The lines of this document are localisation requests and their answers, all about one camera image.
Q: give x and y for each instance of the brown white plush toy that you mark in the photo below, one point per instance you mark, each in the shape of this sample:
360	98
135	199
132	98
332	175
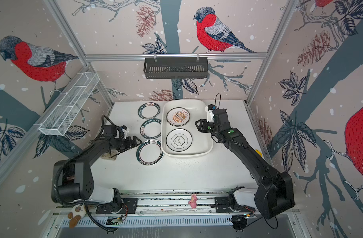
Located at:
75	215

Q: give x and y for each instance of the orange sunburst plate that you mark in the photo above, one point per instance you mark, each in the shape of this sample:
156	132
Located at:
178	117

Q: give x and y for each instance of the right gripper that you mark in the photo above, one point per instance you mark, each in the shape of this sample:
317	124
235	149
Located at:
203	125

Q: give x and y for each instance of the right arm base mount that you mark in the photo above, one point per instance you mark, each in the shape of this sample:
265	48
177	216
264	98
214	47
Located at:
238	200

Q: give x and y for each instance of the green rim plate middle left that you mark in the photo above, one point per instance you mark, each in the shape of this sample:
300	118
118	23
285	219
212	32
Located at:
151	129

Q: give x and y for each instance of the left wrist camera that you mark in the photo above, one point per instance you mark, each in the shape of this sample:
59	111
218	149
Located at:
123	132

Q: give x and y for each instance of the horizontal aluminium frame bar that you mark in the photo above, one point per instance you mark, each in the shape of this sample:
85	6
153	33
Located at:
210	56

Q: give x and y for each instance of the pink toy figure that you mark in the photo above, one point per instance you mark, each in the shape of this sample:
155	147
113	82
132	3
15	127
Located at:
193	201

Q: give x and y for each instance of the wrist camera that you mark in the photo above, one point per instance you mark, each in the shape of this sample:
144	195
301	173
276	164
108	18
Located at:
123	132
209	111

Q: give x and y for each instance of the white plate with green emblem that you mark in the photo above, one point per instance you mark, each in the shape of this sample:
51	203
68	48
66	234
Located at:
179	140

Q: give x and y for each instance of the green rim plate far left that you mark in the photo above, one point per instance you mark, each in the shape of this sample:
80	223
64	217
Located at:
149	111

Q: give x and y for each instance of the black hanging wire basket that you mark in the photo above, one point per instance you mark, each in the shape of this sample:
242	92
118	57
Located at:
176	68

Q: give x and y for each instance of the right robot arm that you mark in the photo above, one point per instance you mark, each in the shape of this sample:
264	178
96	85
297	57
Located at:
274	194

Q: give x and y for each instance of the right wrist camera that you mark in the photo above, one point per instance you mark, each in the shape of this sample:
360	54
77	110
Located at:
209	111

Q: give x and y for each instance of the yellow tag with cable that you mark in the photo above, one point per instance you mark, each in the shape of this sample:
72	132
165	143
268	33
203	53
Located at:
259	152

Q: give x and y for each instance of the green red rim plate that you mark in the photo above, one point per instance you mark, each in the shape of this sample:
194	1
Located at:
149	152

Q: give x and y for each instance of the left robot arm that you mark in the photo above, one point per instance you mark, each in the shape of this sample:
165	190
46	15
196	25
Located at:
73	181

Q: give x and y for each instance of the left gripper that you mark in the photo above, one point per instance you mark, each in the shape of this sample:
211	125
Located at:
129	144

